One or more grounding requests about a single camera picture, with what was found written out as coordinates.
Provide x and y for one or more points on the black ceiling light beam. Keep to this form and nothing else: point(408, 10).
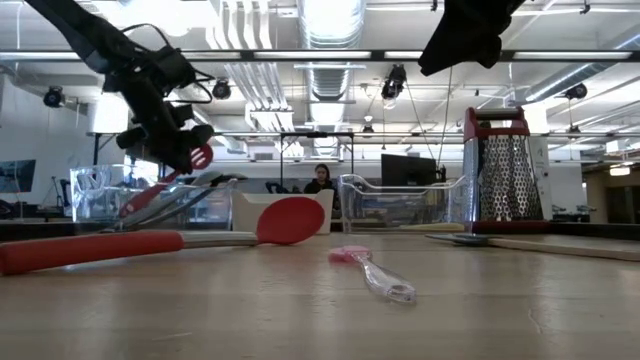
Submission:
point(300, 55)

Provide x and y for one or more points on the black solid spoon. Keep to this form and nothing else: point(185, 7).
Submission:
point(232, 176)

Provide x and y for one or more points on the silver ventilation duct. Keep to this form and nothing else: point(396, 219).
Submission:
point(330, 30)

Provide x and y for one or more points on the pink mini spatula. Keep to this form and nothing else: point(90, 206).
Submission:
point(350, 253)

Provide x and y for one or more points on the black ceiling spotlight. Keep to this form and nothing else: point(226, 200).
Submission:
point(394, 82)
point(53, 96)
point(221, 89)
point(576, 91)

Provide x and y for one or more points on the red slotted spatula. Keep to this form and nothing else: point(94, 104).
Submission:
point(202, 157)

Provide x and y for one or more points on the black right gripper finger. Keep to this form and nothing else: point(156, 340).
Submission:
point(435, 57)
point(455, 57)

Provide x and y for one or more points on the clear plastic bin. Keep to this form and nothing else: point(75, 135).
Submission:
point(400, 205)
point(95, 195)

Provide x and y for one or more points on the person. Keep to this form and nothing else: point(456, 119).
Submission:
point(322, 172)

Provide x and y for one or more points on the red metal box grater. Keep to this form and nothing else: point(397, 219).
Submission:
point(505, 175)

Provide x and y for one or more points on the black monitor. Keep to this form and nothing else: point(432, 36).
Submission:
point(407, 170)

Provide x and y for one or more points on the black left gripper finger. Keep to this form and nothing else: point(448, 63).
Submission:
point(161, 157)
point(181, 159)

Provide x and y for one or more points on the blue wall screen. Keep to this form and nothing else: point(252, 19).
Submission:
point(20, 175)

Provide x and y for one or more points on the white plastic bin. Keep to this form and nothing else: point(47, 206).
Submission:
point(247, 215)

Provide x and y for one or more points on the red spoon with metal neck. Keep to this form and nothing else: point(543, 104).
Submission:
point(290, 220)

